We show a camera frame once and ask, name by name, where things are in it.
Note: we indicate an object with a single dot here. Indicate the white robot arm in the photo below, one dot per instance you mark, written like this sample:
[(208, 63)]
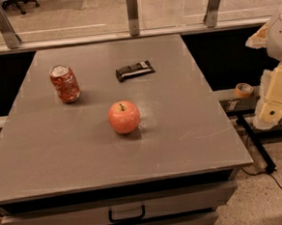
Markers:
[(268, 111)]

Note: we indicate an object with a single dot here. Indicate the red apple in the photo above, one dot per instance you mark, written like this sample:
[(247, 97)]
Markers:
[(124, 117)]

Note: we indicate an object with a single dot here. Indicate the grey drawer cabinet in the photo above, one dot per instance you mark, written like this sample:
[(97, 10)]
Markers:
[(63, 164)]

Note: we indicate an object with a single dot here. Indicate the black snack bar wrapper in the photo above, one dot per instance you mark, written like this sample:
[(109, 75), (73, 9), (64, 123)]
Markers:
[(134, 70)]

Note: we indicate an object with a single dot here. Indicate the crushed red soda can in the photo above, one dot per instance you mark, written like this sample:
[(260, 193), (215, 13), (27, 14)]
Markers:
[(65, 83)]

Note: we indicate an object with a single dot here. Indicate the roll of tan tape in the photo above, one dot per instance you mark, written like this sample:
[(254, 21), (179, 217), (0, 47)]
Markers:
[(243, 90)]

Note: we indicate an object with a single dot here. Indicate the black metal stand leg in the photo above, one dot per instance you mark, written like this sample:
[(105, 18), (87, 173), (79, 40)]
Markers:
[(270, 168)]

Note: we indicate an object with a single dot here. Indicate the black office chair base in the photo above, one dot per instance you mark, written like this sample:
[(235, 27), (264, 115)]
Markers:
[(18, 3)]

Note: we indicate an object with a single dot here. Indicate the black drawer handle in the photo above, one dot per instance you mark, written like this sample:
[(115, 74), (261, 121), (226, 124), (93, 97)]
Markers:
[(117, 216)]

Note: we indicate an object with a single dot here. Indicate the middle metal railing bracket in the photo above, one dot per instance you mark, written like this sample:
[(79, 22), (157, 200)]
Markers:
[(132, 18)]

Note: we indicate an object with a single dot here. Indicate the metal railing bracket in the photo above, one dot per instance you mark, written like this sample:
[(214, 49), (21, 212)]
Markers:
[(210, 18), (132, 18), (10, 37)]

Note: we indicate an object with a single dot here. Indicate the right metal railing bracket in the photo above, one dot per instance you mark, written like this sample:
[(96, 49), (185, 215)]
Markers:
[(210, 18)]

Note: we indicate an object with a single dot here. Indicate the left metal railing bracket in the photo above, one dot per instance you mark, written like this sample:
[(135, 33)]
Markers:
[(10, 37)]

